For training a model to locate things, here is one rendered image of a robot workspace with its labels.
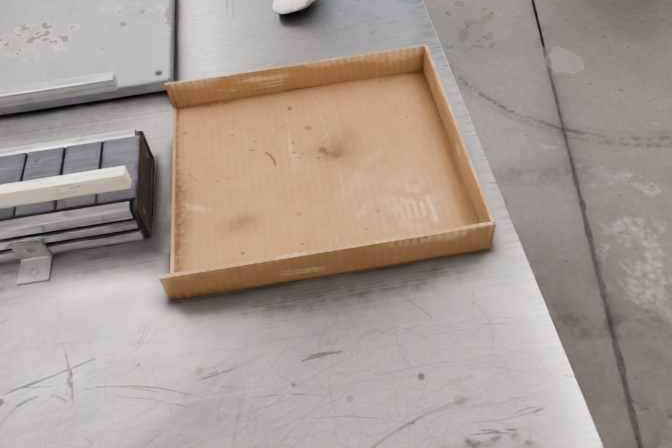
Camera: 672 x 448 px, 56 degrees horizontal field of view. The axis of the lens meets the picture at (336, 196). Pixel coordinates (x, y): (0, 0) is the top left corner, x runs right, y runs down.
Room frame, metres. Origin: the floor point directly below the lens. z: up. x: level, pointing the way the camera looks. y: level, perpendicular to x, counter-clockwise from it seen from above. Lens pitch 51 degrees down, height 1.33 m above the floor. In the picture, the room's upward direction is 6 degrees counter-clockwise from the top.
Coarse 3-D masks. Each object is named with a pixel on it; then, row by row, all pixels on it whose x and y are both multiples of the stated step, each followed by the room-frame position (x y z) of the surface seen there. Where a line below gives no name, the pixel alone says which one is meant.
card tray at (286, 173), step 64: (320, 64) 0.57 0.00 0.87; (384, 64) 0.57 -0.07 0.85; (192, 128) 0.52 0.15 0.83; (256, 128) 0.51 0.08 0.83; (320, 128) 0.50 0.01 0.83; (384, 128) 0.49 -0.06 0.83; (448, 128) 0.46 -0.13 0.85; (192, 192) 0.43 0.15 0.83; (256, 192) 0.42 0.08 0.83; (320, 192) 0.41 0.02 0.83; (384, 192) 0.40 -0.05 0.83; (448, 192) 0.39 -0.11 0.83; (192, 256) 0.35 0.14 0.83; (256, 256) 0.34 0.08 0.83; (320, 256) 0.31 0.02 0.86; (384, 256) 0.32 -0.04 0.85
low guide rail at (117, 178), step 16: (64, 176) 0.39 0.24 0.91; (80, 176) 0.39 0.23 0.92; (96, 176) 0.39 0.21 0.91; (112, 176) 0.39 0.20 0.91; (128, 176) 0.39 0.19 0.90; (0, 192) 0.38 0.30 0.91; (16, 192) 0.38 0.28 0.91; (32, 192) 0.38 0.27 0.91; (48, 192) 0.38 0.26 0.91; (64, 192) 0.38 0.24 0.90; (80, 192) 0.38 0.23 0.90; (96, 192) 0.38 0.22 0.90; (0, 208) 0.38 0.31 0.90
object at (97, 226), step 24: (48, 144) 0.47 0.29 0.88; (72, 144) 0.47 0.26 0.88; (144, 144) 0.47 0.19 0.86; (144, 168) 0.44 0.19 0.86; (144, 192) 0.42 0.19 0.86; (48, 216) 0.38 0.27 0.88; (72, 216) 0.38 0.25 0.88; (96, 216) 0.37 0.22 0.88; (120, 216) 0.37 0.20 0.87; (144, 216) 0.39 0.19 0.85; (0, 240) 0.37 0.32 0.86; (24, 240) 0.37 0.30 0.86; (48, 240) 0.37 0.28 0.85; (72, 240) 0.38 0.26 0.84; (96, 240) 0.37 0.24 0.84; (120, 240) 0.37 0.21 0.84
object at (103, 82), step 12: (108, 72) 0.47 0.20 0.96; (36, 84) 0.47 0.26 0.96; (48, 84) 0.46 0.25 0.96; (60, 84) 0.46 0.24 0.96; (72, 84) 0.46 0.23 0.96; (84, 84) 0.46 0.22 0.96; (96, 84) 0.46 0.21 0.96; (108, 84) 0.46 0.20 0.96; (0, 96) 0.46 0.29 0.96; (12, 96) 0.46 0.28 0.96; (24, 96) 0.46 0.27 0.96; (36, 96) 0.46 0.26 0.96; (48, 96) 0.46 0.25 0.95; (60, 96) 0.46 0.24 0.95; (72, 96) 0.46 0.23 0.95
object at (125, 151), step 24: (96, 144) 0.46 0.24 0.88; (120, 144) 0.46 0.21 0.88; (0, 168) 0.45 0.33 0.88; (24, 168) 0.44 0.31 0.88; (48, 168) 0.44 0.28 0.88; (72, 168) 0.44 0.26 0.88; (96, 168) 0.43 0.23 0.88; (120, 192) 0.40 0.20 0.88; (0, 216) 0.38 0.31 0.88; (24, 216) 0.38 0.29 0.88
